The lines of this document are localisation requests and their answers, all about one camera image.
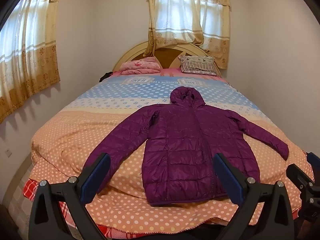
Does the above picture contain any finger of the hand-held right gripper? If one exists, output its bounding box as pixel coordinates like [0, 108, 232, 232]
[286, 164, 315, 188]
[306, 152, 320, 173]

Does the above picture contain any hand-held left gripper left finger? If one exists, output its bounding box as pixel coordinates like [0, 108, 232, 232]
[29, 152, 112, 240]

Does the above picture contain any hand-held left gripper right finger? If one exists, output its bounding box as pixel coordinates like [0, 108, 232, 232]
[213, 153, 293, 240]

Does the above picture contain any purple quilted hooded jacket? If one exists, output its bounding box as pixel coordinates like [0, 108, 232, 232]
[82, 86, 290, 207]

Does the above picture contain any polka dot printed bed sheet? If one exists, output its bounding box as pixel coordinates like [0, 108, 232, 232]
[24, 67, 315, 233]

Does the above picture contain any red plaid bed sheet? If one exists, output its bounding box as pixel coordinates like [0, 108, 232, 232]
[23, 179, 110, 234]

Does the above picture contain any dark cloth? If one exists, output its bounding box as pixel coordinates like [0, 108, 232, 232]
[99, 72, 114, 83]

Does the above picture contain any striped pillow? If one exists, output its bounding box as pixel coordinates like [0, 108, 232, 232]
[178, 55, 218, 76]

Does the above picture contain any folded pink blanket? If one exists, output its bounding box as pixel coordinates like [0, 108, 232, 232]
[120, 57, 162, 76]

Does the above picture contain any cream wooden bed headboard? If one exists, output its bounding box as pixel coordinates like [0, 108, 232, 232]
[112, 41, 222, 77]

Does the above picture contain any wide beige floral curtain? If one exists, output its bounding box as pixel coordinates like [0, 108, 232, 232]
[0, 0, 62, 123]

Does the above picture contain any narrow beige floral curtain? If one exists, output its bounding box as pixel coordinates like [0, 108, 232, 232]
[146, 0, 231, 70]

